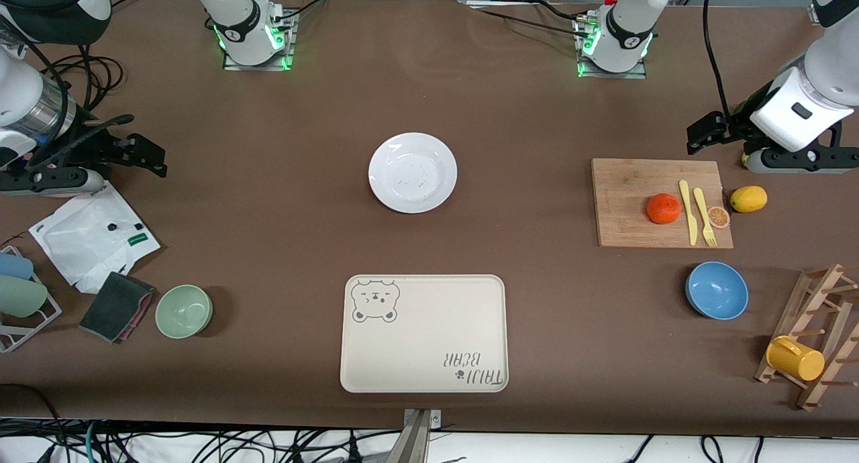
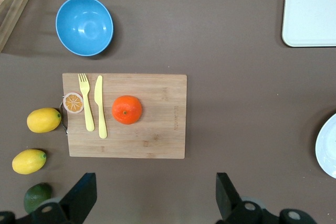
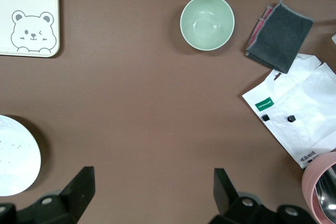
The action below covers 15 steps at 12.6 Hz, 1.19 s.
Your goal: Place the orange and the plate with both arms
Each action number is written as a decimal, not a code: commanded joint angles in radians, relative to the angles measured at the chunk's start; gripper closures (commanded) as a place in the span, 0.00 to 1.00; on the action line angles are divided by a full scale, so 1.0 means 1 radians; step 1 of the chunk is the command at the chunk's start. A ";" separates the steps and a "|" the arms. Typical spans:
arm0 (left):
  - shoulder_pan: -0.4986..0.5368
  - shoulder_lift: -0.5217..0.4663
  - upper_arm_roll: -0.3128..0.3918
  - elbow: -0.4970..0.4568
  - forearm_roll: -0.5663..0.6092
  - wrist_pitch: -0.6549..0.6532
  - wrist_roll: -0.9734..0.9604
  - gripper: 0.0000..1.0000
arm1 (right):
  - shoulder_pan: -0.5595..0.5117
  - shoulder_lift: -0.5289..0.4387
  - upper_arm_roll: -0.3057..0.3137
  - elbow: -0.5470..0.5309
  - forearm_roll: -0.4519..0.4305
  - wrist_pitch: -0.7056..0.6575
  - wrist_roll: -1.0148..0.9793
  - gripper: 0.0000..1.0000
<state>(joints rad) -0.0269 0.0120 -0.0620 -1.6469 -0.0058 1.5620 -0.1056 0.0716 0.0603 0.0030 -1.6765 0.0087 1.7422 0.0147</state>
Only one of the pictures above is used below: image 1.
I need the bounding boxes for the light blue cup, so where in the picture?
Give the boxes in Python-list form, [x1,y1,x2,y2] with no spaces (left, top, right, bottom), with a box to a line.
[0,252,34,281]

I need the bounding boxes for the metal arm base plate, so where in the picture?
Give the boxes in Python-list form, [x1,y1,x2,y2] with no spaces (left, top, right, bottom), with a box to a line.
[576,13,648,80]
[223,10,297,72]

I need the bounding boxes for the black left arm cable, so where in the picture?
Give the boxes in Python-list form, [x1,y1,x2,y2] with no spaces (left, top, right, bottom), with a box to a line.
[701,0,736,121]

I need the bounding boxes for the white round plate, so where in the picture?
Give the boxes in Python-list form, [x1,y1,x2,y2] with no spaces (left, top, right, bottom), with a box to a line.
[368,132,458,215]

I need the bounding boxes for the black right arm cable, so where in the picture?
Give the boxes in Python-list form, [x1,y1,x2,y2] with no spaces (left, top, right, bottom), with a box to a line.
[0,0,135,168]

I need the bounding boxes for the yellow plastic knife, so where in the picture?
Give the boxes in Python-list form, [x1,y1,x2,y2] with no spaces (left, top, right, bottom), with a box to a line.
[678,179,699,246]

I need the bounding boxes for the wooden cup rack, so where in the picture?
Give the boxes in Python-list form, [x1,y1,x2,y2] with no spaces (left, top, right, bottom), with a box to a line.
[754,263,859,411]

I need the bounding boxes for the yellow plastic fork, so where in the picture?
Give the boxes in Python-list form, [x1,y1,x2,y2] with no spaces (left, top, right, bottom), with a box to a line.
[693,187,718,248]

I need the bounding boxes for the wooden cutting board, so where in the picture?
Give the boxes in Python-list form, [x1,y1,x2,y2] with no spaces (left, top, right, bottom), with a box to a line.
[591,158,734,250]

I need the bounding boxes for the white plastic bag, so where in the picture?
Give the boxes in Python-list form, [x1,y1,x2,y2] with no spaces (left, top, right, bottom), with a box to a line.
[28,180,162,295]

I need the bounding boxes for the blue bowl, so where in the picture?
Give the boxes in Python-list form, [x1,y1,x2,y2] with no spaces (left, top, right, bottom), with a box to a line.
[685,261,750,321]

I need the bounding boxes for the yellow cup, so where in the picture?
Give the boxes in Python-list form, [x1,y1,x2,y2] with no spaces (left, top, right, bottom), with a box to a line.
[766,336,826,382]

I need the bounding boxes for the beige bear print tray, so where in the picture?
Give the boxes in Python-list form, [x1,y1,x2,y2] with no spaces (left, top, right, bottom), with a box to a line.
[340,274,509,394]

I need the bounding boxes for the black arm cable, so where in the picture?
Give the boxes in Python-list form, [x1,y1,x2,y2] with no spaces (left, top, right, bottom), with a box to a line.
[0,0,135,168]
[701,0,736,121]

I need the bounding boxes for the pale green cup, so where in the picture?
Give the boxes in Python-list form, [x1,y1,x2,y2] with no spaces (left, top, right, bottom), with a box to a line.
[0,275,49,319]

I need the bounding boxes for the pale green bowl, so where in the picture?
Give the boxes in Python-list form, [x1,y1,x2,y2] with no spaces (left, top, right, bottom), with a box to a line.
[155,285,214,340]

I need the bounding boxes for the white wire rack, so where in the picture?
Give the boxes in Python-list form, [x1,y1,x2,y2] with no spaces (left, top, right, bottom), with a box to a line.
[0,245,63,354]

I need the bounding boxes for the dark grey folded cloth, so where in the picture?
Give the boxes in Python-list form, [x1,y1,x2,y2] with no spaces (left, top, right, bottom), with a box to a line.
[79,271,156,345]

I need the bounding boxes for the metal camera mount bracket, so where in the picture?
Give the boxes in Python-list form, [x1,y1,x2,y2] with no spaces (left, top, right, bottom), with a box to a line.
[393,408,444,463]

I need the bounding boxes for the teal floor cable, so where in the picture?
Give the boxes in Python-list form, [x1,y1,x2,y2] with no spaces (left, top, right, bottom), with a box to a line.
[82,419,103,463]

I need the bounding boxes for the black cable across table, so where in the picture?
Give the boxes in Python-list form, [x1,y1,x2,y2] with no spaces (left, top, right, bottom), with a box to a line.
[463,3,591,40]

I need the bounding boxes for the orange fruit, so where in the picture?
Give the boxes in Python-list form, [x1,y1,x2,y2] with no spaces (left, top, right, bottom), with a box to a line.
[646,193,683,225]

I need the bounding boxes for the coiled black table cable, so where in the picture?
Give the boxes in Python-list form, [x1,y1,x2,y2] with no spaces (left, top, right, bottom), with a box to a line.
[40,47,126,113]

